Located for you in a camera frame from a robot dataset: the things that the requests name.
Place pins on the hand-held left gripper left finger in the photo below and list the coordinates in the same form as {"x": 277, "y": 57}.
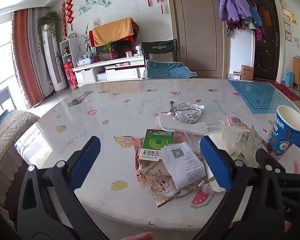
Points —
{"x": 86, "y": 160}

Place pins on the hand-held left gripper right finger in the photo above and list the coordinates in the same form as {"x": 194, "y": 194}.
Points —
{"x": 215, "y": 162}

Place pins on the blue paper cup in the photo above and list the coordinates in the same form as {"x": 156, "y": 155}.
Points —
{"x": 281, "y": 140}

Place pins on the white paper receipt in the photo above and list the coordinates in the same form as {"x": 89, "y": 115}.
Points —
{"x": 185, "y": 167}

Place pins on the pink cartoon print package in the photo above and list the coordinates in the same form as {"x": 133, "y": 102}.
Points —
{"x": 237, "y": 123}

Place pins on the white face mask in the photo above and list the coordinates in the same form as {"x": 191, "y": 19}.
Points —
{"x": 180, "y": 127}

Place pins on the green medicine box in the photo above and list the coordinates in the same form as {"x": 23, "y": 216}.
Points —
{"x": 156, "y": 142}

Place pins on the beige round dining table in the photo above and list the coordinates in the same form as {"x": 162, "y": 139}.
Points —
{"x": 110, "y": 115}

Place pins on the red doormat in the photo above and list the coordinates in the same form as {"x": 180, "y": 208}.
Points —
{"x": 287, "y": 91}

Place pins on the silver foil wrapper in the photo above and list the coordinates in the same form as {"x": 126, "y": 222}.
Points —
{"x": 185, "y": 113}

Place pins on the clear flower print cookie wrapper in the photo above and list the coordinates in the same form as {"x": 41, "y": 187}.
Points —
{"x": 160, "y": 186}

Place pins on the blue grid mat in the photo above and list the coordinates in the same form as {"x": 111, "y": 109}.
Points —
{"x": 260, "y": 95}

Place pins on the blue stool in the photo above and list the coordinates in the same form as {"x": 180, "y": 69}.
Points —
{"x": 289, "y": 78}

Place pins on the sofa with beige cover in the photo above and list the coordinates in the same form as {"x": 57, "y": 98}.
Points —
{"x": 7, "y": 142}

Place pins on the red gift bag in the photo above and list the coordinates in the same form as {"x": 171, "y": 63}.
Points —
{"x": 72, "y": 80}

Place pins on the cardboard box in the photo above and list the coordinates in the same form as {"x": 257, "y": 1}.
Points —
{"x": 247, "y": 73}

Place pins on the pink slipper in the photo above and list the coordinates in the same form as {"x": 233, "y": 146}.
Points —
{"x": 140, "y": 236}

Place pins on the white TV cabinet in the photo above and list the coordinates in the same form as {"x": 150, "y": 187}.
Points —
{"x": 120, "y": 72}

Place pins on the dark brown door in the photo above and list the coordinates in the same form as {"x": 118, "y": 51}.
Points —
{"x": 263, "y": 52}

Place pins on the white standing air conditioner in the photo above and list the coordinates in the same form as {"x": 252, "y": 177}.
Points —
{"x": 53, "y": 62}

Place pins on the potted plant in red pot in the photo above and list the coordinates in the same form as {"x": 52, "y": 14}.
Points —
{"x": 111, "y": 52}

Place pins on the white shelf unit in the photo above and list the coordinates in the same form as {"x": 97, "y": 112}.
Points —
{"x": 73, "y": 47}

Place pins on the television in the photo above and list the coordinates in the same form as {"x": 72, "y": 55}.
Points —
{"x": 123, "y": 47}

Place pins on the orange curtain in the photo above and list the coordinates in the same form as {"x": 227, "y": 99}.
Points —
{"x": 25, "y": 55}

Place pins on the white robot figurine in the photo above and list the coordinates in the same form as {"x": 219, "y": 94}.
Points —
{"x": 139, "y": 50}

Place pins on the orange cloth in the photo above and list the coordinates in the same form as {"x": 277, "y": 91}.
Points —
{"x": 112, "y": 31}

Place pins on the beige door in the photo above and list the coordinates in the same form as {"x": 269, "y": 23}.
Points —
{"x": 197, "y": 30}

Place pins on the blue jacket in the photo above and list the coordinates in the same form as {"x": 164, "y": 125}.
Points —
{"x": 255, "y": 13}

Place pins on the hanging ivy plant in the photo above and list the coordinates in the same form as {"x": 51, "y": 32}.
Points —
{"x": 48, "y": 21}

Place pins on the row of wall papers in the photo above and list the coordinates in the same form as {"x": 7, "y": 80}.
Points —
{"x": 287, "y": 20}

